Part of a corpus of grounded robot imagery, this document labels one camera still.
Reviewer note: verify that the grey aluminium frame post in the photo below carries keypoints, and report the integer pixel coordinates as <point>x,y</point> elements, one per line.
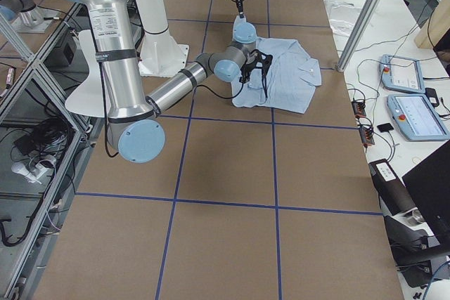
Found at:
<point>357,33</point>

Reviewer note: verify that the blue teach pendant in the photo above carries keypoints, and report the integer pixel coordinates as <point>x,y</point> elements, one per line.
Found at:
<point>416,118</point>
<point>401,74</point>

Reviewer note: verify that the white plastic chair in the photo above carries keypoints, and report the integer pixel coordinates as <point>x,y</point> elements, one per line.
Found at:
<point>87,98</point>

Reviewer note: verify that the light blue button shirt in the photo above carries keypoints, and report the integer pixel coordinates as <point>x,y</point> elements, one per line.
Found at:
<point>291,80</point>

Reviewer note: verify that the upper blue teach pendant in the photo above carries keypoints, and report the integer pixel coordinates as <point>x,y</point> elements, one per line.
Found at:
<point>401,74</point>

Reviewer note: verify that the black computer monitor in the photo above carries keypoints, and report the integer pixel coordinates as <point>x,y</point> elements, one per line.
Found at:
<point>428,185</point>

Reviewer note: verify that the lower blue teach pendant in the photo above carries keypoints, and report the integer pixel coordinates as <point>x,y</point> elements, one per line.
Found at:
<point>416,118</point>

